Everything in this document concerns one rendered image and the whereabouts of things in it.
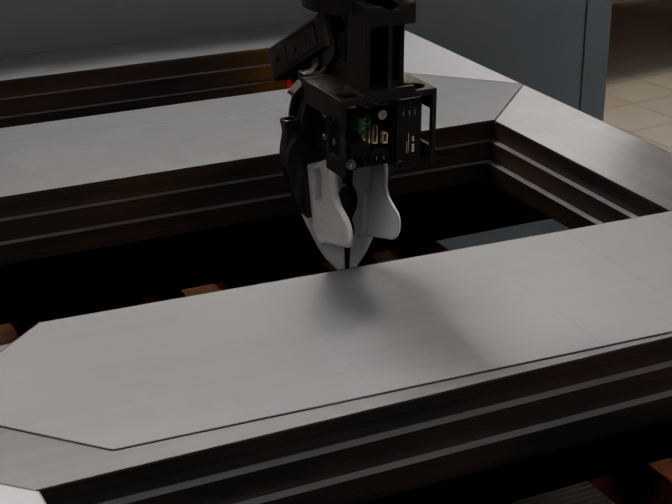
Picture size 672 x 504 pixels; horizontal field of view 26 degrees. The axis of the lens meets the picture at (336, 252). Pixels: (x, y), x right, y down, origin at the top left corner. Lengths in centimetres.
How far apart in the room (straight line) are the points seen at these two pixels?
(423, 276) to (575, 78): 100
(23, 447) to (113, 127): 58
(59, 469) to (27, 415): 7
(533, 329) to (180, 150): 45
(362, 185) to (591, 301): 18
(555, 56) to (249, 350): 112
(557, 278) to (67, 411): 37
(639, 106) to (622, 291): 345
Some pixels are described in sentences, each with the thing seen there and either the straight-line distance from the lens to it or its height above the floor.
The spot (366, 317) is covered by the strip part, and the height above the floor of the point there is 87.
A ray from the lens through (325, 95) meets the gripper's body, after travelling 95.
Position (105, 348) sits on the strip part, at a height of 87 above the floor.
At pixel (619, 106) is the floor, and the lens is 445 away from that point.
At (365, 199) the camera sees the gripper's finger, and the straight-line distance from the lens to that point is 104.
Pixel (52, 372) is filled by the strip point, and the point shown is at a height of 87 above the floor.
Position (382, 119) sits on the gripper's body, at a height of 100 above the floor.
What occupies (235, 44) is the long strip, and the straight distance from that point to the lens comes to 165.
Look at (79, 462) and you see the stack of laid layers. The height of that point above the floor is 87.
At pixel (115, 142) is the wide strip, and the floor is 87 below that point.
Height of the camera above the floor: 128
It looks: 23 degrees down
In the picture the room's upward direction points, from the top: straight up
